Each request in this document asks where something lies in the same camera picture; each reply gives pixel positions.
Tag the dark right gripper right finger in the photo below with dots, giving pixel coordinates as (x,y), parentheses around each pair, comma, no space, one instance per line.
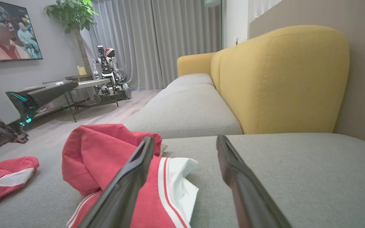
(246,193)

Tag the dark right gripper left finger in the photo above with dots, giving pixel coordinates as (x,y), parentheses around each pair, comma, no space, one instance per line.
(128,183)

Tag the red jersey with white trim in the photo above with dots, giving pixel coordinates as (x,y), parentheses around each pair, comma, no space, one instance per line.
(90,158)

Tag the low grey-top table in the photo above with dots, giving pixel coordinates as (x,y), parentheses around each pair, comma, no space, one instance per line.
(87,84)

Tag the small yellow container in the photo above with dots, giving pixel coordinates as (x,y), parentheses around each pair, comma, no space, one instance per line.
(81,71)

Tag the white black wheeled robot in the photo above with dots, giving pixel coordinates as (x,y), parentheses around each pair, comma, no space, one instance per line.
(108,71)

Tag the wide grey sofa seat cushion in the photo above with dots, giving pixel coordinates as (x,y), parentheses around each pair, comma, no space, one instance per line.
(312,177)

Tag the green potted tree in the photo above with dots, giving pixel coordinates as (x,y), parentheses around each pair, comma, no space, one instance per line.
(73,15)

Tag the light grey sheer curtain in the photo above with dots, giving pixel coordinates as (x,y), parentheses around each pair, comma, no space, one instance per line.
(122,41)

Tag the long grey sofa seat cushion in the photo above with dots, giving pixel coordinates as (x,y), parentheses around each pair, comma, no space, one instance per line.
(185,110)

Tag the yellow sofa backrest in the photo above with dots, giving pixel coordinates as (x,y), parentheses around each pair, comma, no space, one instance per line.
(280,79)

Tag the yellow sofa armrest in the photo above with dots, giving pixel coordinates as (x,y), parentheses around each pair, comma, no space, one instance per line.
(195,63)

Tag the grey pleated curtain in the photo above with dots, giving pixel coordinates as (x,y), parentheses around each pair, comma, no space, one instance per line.
(188,34)

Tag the wall television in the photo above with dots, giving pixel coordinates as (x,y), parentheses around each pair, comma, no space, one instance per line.
(8,28)

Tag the white wall socket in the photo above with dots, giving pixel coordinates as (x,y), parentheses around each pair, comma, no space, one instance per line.
(240,40)

